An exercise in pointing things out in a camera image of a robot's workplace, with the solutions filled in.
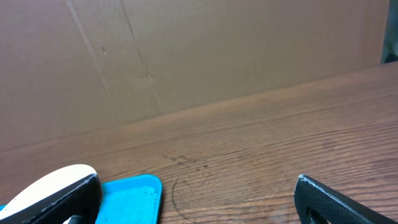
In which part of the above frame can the blue plastic tray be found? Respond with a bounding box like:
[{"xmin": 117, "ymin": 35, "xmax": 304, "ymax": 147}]
[{"xmin": 0, "ymin": 174, "xmax": 163, "ymax": 224}]

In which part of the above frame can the white plate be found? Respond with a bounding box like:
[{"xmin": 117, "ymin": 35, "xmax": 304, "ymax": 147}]
[{"xmin": 1, "ymin": 164, "xmax": 97, "ymax": 220}]

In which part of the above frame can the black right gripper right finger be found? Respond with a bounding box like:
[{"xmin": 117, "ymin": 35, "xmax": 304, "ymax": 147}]
[{"xmin": 294, "ymin": 174, "xmax": 397, "ymax": 224}]

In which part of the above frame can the brown cardboard backdrop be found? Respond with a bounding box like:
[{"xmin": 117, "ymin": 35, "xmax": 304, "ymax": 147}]
[{"xmin": 1, "ymin": 0, "xmax": 389, "ymax": 149}]

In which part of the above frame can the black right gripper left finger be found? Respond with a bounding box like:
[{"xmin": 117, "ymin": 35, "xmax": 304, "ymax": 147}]
[{"xmin": 1, "ymin": 174, "xmax": 103, "ymax": 224}]

